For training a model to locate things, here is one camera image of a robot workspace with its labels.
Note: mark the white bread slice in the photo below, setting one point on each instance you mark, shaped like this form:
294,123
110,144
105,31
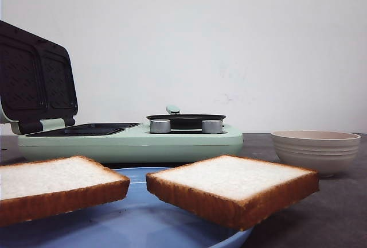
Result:
40,189
235,192

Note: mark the breakfast maker hinged lid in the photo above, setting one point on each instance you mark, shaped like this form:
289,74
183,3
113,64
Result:
36,82

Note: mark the mint green breakfast maker base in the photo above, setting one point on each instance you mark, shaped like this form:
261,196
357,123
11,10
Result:
129,143

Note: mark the black round frying pan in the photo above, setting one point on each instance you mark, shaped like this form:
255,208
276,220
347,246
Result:
184,121

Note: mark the left silver control knob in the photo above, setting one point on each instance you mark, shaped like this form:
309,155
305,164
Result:
160,126

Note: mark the silver control knob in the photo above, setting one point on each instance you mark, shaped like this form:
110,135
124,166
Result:
160,126
212,126

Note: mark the right silver control knob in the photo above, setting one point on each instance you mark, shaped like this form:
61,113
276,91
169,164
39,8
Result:
212,126

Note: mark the blue round plate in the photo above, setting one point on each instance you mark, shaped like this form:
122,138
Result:
139,220

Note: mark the beige ribbed bowl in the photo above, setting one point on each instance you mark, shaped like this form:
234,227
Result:
328,152

